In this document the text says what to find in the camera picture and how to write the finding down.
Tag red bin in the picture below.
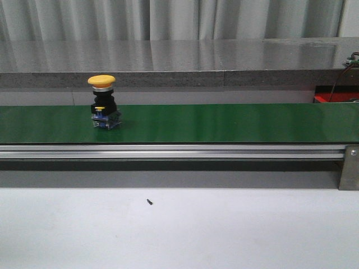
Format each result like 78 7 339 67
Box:
314 86 358 103

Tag steel conveyor bracket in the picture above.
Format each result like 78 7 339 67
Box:
338 145 359 191

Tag green circuit board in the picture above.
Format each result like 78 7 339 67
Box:
343 55 359 67

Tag green conveyor belt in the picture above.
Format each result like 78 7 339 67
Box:
1 103 358 144

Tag red and black wires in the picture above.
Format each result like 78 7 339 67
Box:
328 52 359 104

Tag aluminium conveyor rail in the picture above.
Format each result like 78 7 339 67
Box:
1 144 346 159

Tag grey curtain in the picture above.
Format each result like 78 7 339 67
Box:
1 1 344 41

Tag grey stone counter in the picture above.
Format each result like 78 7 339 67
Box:
1 38 358 89

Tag yellow mushroom push button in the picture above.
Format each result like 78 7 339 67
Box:
88 75 121 130

